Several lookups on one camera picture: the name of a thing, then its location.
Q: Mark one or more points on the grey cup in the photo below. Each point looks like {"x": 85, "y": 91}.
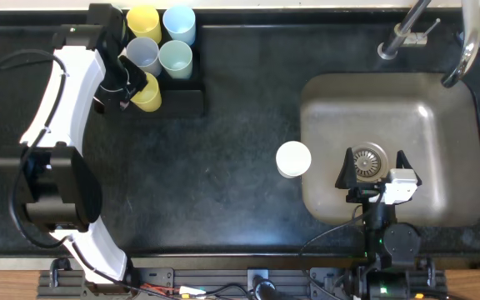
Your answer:
{"x": 144, "y": 52}

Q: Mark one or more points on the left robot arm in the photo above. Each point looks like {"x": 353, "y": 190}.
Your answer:
{"x": 73, "y": 96}

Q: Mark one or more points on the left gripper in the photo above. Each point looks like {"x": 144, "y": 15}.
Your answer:
{"x": 113, "y": 99}

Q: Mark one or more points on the steel tap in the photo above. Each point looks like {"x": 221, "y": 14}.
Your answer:
{"x": 390, "y": 46}

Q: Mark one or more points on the black tray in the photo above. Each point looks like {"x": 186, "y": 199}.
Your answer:
{"x": 181, "y": 102}

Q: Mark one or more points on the blue cup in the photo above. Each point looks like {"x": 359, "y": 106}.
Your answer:
{"x": 178, "y": 23}

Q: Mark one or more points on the green cup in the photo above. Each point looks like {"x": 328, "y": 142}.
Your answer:
{"x": 175, "y": 58}

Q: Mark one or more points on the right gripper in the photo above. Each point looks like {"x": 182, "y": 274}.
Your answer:
{"x": 361, "y": 194}

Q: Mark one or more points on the white cup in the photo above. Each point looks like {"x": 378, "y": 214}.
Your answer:
{"x": 293, "y": 158}

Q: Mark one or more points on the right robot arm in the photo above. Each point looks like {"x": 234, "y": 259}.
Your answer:
{"x": 402, "y": 243}

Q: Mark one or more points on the mounting rail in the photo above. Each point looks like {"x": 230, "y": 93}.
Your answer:
{"x": 215, "y": 279}

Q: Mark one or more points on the steel sink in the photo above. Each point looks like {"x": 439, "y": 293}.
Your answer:
{"x": 431, "y": 146}

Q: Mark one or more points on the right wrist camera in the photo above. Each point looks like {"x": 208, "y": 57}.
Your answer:
{"x": 400, "y": 185}

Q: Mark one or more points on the yellow cup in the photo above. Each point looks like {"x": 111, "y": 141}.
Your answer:
{"x": 150, "y": 100}
{"x": 144, "y": 21}

